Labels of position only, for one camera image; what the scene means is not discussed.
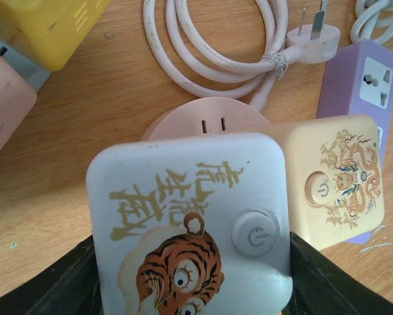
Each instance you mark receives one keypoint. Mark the beige cube socket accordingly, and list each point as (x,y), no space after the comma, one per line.
(334,177)

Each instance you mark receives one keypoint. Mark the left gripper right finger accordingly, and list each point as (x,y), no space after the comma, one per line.
(321,287)

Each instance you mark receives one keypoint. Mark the yellow cube socket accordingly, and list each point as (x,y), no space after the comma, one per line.
(48,32)

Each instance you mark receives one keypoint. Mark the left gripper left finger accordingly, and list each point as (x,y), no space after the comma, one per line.
(68,286)

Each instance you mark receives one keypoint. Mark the white cube socket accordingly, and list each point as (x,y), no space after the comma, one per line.
(195,225)

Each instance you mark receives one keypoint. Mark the pink round socket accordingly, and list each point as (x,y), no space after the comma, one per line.
(204,116)

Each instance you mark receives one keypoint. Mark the pink cube socket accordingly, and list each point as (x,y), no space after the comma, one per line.
(17,97)

